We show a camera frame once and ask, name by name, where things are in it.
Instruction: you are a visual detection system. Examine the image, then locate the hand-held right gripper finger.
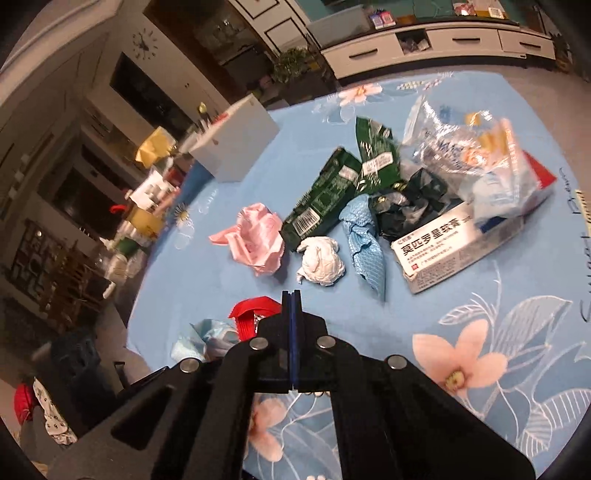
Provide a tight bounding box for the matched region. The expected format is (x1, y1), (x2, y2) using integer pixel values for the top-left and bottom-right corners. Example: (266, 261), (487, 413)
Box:
(46, 291), (293, 480)
(293, 290), (536, 480)

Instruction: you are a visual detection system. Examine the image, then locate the blue cloth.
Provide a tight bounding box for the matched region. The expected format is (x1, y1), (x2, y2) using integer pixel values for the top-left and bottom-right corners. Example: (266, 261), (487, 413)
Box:
(338, 194), (399, 304)

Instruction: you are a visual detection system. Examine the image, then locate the dark green wrapper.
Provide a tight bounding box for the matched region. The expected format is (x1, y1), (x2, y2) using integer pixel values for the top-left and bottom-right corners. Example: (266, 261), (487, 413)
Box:
(371, 168), (463, 241)

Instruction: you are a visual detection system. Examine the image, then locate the red wrapper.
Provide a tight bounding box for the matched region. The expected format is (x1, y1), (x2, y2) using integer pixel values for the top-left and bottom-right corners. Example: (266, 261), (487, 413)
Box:
(229, 295), (284, 341)

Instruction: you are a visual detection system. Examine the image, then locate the blue floral tablecloth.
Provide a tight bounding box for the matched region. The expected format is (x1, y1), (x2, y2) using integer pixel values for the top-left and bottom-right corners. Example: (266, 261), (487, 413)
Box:
(124, 69), (591, 480)

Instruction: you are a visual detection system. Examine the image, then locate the white crumpled tissue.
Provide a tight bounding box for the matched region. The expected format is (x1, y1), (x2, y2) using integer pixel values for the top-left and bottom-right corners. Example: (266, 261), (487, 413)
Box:
(295, 236), (346, 287)

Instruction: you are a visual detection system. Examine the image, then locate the light blue crumpled paper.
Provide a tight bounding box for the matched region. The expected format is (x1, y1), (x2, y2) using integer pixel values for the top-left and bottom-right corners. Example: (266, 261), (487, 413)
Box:
(170, 318), (242, 364)

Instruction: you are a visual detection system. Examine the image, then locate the pink crumpled paper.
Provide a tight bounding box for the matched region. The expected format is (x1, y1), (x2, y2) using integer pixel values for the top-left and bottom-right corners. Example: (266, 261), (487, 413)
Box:
(208, 202), (286, 278)

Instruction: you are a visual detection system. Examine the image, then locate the long green snack packet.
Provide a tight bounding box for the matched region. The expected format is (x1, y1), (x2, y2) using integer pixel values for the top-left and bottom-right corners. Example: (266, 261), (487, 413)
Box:
(281, 147), (363, 253)

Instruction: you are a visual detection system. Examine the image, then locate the white medicine box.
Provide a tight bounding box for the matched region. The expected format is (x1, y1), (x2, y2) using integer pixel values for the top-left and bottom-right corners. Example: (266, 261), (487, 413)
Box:
(390, 200), (526, 295)

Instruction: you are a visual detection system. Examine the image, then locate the torn green snack packet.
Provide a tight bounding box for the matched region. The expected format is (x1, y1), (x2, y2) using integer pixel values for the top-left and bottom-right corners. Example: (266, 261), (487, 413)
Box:
(354, 116), (403, 195)

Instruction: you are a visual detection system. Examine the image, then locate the white storage box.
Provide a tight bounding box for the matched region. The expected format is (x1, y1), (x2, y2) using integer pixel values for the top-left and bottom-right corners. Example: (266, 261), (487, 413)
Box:
(188, 93), (280, 184)

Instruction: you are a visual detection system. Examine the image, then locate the yellow paper bag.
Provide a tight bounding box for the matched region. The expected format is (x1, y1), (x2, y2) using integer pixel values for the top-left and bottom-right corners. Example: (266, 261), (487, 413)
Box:
(135, 128), (179, 168)

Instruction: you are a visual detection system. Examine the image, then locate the clear plastic bag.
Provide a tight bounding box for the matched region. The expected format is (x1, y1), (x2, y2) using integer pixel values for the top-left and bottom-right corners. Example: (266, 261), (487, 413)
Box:
(399, 94), (525, 197)

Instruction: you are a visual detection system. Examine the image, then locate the white patterned cloth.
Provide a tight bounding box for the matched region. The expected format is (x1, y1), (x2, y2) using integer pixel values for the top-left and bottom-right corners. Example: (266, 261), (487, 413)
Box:
(32, 376), (78, 445)

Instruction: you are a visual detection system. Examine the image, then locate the potted plant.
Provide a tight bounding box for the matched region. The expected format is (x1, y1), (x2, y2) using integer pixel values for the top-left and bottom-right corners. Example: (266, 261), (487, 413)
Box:
(271, 46), (320, 89)

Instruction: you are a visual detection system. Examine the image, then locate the red and white carton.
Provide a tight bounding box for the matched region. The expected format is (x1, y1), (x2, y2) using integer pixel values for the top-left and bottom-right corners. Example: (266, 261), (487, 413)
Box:
(478, 151), (558, 232)

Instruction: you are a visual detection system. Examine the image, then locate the red cloth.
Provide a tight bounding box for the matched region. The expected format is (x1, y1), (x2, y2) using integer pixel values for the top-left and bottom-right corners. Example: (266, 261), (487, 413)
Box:
(13, 383), (38, 428)

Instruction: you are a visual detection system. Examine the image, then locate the white tv cabinet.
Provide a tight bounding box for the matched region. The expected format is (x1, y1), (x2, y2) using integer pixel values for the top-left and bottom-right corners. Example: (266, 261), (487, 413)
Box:
(320, 22), (557, 80)

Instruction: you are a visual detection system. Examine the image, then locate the wall clock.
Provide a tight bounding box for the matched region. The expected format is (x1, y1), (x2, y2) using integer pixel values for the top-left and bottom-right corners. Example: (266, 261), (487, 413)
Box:
(131, 28), (158, 60)

